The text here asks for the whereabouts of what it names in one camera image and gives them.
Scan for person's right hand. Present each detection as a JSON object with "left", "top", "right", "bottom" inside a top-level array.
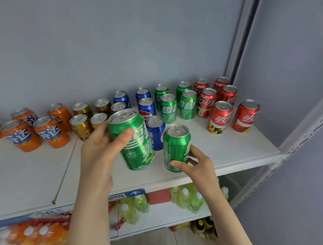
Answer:
[{"left": 170, "top": 144, "right": 217, "bottom": 193}]

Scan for person's left hand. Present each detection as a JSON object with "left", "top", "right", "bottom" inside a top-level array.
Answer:
[{"left": 80, "top": 121, "right": 135, "bottom": 188}]

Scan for green soda can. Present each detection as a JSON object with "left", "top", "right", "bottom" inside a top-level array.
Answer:
[
  {"left": 179, "top": 90, "right": 197, "bottom": 120},
  {"left": 176, "top": 81, "right": 193, "bottom": 108},
  {"left": 160, "top": 94, "right": 177, "bottom": 124},
  {"left": 109, "top": 109, "right": 155, "bottom": 171},
  {"left": 154, "top": 84, "right": 170, "bottom": 110},
  {"left": 163, "top": 124, "right": 192, "bottom": 173}
]

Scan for person's right forearm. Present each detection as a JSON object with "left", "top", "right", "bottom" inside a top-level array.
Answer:
[{"left": 199, "top": 180, "right": 253, "bottom": 245}]

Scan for person's left forearm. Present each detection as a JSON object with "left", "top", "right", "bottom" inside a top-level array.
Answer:
[{"left": 66, "top": 177, "right": 114, "bottom": 245}]

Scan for gold drink can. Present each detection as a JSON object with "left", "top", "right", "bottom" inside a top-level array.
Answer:
[
  {"left": 72, "top": 102, "right": 93, "bottom": 119},
  {"left": 90, "top": 113, "right": 109, "bottom": 131},
  {"left": 95, "top": 98, "right": 112, "bottom": 117},
  {"left": 69, "top": 114, "right": 93, "bottom": 141}
]

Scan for blue soda can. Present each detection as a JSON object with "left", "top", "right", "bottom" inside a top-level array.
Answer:
[
  {"left": 146, "top": 116, "right": 166, "bottom": 151},
  {"left": 135, "top": 87, "right": 151, "bottom": 104},
  {"left": 113, "top": 90, "right": 131, "bottom": 109},
  {"left": 110, "top": 102, "right": 127, "bottom": 115},
  {"left": 138, "top": 97, "right": 156, "bottom": 122}
]

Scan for row of yellow-green drink bottles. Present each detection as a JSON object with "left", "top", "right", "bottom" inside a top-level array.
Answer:
[{"left": 121, "top": 177, "right": 230, "bottom": 225}]

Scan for wide white shelf board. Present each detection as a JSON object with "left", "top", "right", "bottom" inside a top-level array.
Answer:
[{"left": 52, "top": 105, "right": 289, "bottom": 205}]

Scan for red box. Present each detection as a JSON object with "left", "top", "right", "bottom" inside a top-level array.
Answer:
[{"left": 147, "top": 188, "right": 172, "bottom": 205}]

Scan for group of red soda cans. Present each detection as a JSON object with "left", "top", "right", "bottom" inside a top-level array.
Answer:
[{"left": 193, "top": 77, "right": 261, "bottom": 135}]

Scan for white lower shelf board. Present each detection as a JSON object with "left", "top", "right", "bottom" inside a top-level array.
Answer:
[{"left": 110, "top": 201, "right": 213, "bottom": 241}]

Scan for blue shelf label strip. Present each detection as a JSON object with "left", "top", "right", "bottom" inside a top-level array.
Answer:
[{"left": 0, "top": 188, "right": 147, "bottom": 228}]

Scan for yellow and black packets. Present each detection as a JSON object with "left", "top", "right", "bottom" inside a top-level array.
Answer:
[{"left": 178, "top": 215, "right": 219, "bottom": 243}]

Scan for orange soda can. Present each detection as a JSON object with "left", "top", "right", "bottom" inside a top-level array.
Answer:
[
  {"left": 11, "top": 108, "right": 39, "bottom": 127},
  {"left": 47, "top": 103, "right": 73, "bottom": 132},
  {"left": 33, "top": 117, "right": 71, "bottom": 149},
  {"left": 1, "top": 120, "right": 43, "bottom": 153}
]

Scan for red snack packet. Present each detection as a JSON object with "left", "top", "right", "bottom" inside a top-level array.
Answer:
[{"left": 109, "top": 201, "right": 127, "bottom": 231}]

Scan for row of orange drink bottles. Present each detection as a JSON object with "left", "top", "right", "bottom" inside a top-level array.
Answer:
[{"left": 0, "top": 220, "right": 72, "bottom": 245}]

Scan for white perforated shelf post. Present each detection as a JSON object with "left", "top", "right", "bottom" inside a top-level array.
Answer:
[{"left": 228, "top": 97, "right": 323, "bottom": 210}]

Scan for white shelf rear post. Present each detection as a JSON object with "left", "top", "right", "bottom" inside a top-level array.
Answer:
[{"left": 224, "top": 0, "right": 261, "bottom": 86}]

